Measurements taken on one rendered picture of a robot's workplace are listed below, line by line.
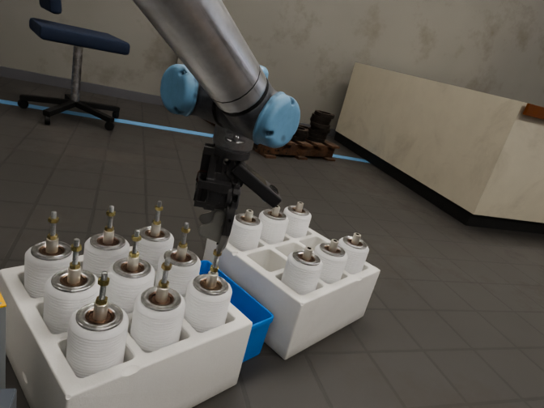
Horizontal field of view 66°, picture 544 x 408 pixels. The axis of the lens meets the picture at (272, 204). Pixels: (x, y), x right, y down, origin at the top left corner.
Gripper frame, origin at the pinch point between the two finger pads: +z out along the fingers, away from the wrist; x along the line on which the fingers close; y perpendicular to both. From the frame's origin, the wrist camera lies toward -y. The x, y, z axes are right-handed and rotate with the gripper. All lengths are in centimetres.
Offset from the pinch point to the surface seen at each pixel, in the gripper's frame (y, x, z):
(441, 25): -217, -366, -98
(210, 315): -0.2, 4.7, 14.2
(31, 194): 66, -85, 35
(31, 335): 31.4, 11.1, 18.1
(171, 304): 8.1, 8.9, 9.7
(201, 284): 2.5, 0.6, 9.9
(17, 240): 57, -49, 35
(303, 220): -30, -47, 11
